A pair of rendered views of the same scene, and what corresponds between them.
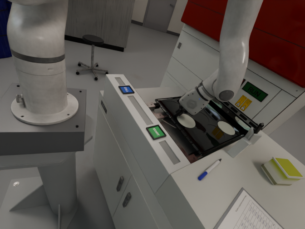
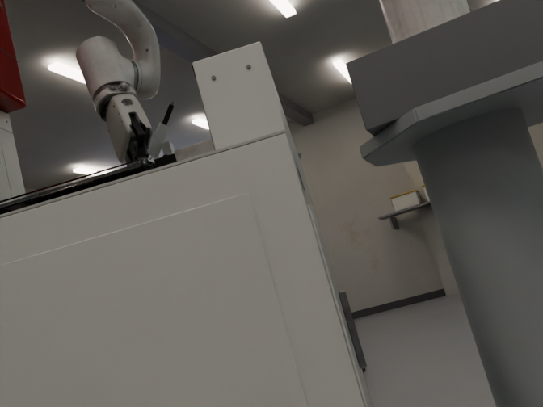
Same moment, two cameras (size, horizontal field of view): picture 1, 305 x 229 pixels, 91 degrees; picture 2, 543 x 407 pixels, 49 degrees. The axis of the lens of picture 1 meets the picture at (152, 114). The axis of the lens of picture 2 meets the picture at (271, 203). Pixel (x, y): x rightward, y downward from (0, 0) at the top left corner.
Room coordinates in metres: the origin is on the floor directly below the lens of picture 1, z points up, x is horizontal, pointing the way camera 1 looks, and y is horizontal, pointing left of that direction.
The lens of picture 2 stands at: (1.13, 0.82, 0.63)
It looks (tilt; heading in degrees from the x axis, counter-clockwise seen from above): 9 degrees up; 230
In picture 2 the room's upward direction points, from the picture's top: 16 degrees counter-clockwise
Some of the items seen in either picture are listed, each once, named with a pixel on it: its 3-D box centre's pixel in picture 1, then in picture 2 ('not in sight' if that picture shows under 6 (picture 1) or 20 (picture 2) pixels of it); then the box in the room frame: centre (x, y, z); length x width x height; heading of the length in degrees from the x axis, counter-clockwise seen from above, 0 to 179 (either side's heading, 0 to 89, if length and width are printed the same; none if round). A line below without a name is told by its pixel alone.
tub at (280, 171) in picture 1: (280, 171); not in sight; (0.40, -0.49, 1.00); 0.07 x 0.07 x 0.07; 20
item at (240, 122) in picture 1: (219, 111); not in sight; (0.85, -0.38, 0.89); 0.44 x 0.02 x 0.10; 46
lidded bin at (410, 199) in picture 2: not in sight; (406, 201); (-6.81, -5.35, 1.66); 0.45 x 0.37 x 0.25; 121
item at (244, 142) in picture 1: (245, 142); (162, 153); (0.44, -0.34, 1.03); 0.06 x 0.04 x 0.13; 136
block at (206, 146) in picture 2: (146, 107); (201, 153); (0.60, 0.04, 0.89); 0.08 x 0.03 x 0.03; 136
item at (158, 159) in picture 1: (135, 121); (266, 148); (0.48, 0.06, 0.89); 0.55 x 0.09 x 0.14; 46
